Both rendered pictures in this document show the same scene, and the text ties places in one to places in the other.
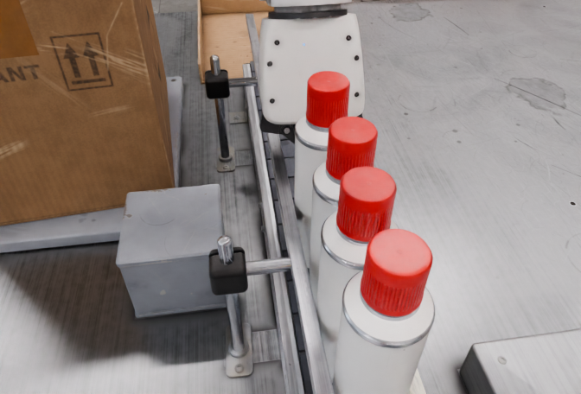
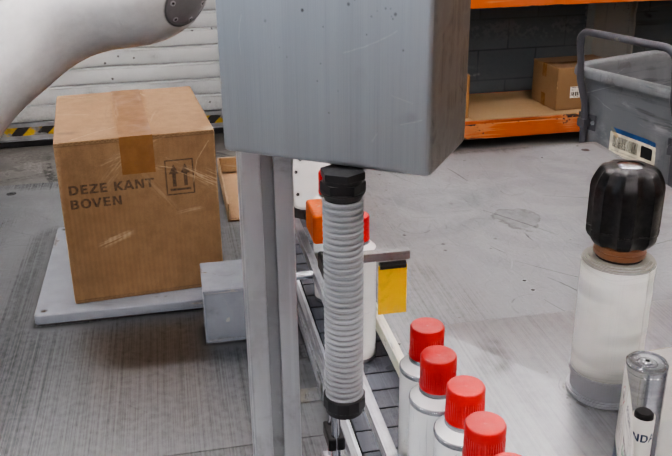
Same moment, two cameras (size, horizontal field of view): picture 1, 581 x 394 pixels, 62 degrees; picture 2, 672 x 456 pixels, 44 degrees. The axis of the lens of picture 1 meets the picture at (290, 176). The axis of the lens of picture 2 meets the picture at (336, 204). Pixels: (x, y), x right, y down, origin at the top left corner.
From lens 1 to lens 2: 0.84 m
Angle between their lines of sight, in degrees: 20
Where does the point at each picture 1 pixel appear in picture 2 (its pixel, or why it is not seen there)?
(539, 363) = (464, 331)
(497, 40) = (492, 183)
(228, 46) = not seen: hidden behind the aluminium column
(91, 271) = (168, 325)
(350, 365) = not seen: hidden behind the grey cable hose
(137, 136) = (204, 229)
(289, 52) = (307, 165)
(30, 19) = (156, 150)
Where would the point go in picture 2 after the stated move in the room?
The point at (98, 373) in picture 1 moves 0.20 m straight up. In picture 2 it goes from (188, 366) to (177, 239)
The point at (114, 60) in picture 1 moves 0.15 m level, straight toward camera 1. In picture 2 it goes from (198, 175) to (228, 207)
